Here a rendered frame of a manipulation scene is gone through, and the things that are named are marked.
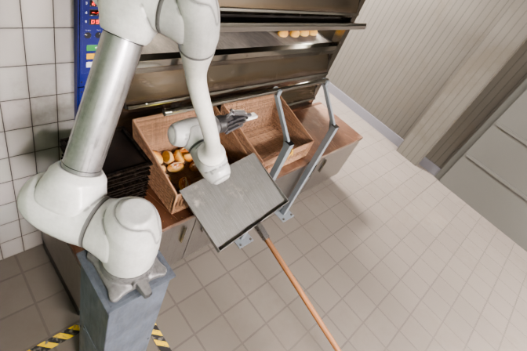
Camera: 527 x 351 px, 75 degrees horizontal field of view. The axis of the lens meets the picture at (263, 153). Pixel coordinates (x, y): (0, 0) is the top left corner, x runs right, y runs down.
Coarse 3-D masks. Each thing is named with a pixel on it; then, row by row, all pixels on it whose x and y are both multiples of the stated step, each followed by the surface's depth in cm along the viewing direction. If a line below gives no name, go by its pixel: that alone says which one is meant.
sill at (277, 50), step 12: (240, 48) 212; (252, 48) 218; (264, 48) 225; (276, 48) 232; (288, 48) 239; (300, 48) 248; (312, 48) 257; (324, 48) 269; (144, 60) 164; (156, 60) 168; (168, 60) 173; (180, 60) 179; (216, 60) 197
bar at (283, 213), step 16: (320, 80) 219; (240, 96) 171; (256, 96) 179; (176, 112) 146; (336, 128) 228; (288, 144) 194; (320, 144) 238; (272, 176) 210; (304, 176) 256; (288, 208) 280; (240, 240) 251
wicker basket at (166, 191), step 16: (192, 112) 207; (144, 128) 188; (144, 144) 178; (224, 144) 219; (240, 144) 209; (160, 176) 175; (176, 176) 196; (192, 176) 201; (160, 192) 180; (176, 192) 188; (176, 208) 177
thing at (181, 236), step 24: (312, 120) 299; (336, 120) 314; (312, 144) 271; (336, 144) 283; (288, 168) 238; (336, 168) 322; (288, 192) 269; (168, 216) 176; (192, 216) 182; (48, 240) 183; (168, 240) 183; (192, 240) 205; (72, 264) 157; (72, 288) 172
